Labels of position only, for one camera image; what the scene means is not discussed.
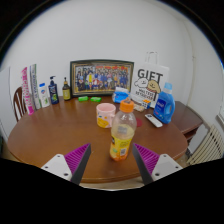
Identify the blue detergent bottle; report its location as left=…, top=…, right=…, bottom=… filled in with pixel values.
left=152, top=82, right=176, bottom=125

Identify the framed group photo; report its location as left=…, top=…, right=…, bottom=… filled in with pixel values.
left=69, top=59, right=135, bottom=98

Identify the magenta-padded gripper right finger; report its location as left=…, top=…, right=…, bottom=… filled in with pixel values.
left=131, top=143, right=184, bottom=186

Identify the orange-capped juice bottle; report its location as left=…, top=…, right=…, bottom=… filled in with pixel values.
left=109, top=97, right=138, bottom=162

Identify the white paper gift bag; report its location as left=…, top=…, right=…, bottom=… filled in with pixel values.
left=130, top=50, right=170, bottom=109

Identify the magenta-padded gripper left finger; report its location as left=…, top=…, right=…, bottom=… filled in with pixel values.
left=40, top=143, right=92, bottom=186

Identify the small patterned pouch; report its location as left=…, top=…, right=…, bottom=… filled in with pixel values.
left=132, top=102, right=146, bottom=113

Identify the colourful puzzle cube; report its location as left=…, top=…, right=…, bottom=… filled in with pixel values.
left=142, top=98, right=152, bottom=110

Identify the white shampoo bottle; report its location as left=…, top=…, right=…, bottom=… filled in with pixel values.
left=38, top=82, right=51, bottom=109

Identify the white printed tall tube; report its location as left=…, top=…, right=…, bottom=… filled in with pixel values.
left=29, top=63, right=43, bottom=111

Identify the pink printed tall tube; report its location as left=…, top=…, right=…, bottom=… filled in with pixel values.
left=21, top=66, right=36, bottom=116

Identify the brown wooden chair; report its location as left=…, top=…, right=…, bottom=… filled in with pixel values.
left=12, top=85, right=29, bottom=123

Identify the white radiator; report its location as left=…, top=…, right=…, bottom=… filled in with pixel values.
left=186, top=124, right=224, bottom=166

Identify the pink ceramic mug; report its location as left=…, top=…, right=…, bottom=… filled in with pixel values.
left=95, top=102, right=117, bottom=129

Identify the dark blue pump bottle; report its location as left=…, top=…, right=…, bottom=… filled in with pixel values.
left=47, top=75, right=60, bottom=106

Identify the white remote control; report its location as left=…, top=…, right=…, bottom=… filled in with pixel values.
left=144, top=113, right=164, bottom=129

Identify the amber pump bottle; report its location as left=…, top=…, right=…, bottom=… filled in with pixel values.
left=62, top=77, right=72, bottom=102

